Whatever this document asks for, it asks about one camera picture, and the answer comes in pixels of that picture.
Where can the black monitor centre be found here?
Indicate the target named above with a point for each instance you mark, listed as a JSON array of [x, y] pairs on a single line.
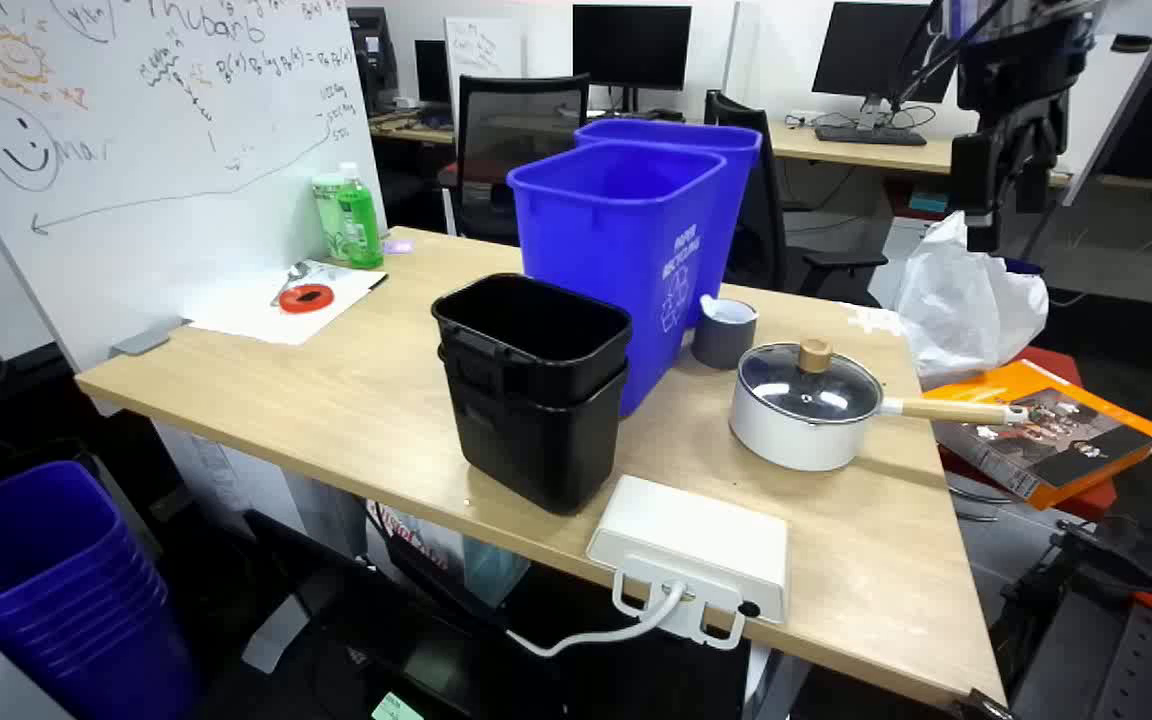
[[629, 45]]

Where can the white power box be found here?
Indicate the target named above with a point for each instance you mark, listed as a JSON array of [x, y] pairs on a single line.
[[698, 534]]

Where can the grey cup with white lid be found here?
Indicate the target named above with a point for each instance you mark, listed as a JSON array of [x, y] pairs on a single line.
[[726, 334]]

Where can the white paper sheet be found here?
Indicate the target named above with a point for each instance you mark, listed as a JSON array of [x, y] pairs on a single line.
[[246, 305]]

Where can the wooden side desk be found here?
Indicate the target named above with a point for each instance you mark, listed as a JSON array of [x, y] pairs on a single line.
[[887, 158]]

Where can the black mesh office chair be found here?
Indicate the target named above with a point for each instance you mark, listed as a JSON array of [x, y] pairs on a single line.
[[505, 123]]

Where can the black monitor right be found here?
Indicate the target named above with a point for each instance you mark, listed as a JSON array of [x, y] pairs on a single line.
[[876, 45]]

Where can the white plastic bag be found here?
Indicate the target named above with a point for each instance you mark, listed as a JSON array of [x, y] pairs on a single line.
[[961, 308]]

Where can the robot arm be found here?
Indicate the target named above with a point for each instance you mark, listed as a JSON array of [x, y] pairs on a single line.
[[1015, 70]]

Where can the blue recycling bin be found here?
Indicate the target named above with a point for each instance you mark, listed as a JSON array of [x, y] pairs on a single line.
[[623, 226], [732, 145]]

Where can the black keyboard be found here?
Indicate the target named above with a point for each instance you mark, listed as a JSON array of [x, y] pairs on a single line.
[[851, 135]]

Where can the black landfill bin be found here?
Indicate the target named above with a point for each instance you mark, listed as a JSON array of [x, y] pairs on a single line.
[[533, 384]]

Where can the large whiteboard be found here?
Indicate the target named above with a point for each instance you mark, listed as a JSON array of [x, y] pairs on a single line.
[[161, 148]]

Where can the white saucepan with glass lid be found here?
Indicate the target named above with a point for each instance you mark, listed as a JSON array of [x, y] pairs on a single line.
[[804, 405]]

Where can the orange book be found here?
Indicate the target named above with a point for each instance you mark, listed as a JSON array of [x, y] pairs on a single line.
[[1064, 447]]

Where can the stack of blue bins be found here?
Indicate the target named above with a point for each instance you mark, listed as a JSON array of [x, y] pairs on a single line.
[[80, 606]]

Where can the orange tape roll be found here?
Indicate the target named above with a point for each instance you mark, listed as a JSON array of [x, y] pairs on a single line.
[[304, 299]]

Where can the black monitor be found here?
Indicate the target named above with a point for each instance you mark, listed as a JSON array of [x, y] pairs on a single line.
[[629, 45], [876, 45]]

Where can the green soap bottle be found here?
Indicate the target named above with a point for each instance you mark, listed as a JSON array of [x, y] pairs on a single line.
[[345, 212]]

